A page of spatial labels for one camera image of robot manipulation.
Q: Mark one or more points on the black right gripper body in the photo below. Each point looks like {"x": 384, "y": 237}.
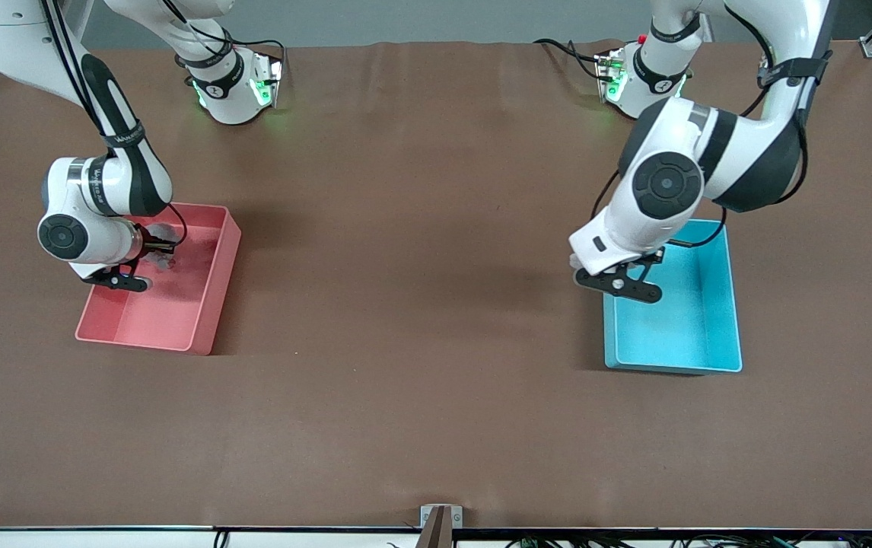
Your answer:
{"x": 148, "y": 245}

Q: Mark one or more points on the blue plastic box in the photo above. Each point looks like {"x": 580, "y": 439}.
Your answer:
{"x": 687, "y": 327}

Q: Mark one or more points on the grey plush toy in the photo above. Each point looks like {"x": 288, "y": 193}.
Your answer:
{"x": 166, "y": 262}

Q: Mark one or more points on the pink plastic box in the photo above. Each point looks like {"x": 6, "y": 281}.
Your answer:
{"x": 177, "y": 312}

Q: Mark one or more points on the metal table edge bracket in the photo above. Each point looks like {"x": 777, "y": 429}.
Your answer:
{"x": 440, "y": 529}

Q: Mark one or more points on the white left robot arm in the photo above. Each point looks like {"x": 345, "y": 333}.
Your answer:
{"x": 664, "y": 183}

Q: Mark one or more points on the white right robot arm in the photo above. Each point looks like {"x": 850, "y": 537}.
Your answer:
{"x": 116, "y": 167}

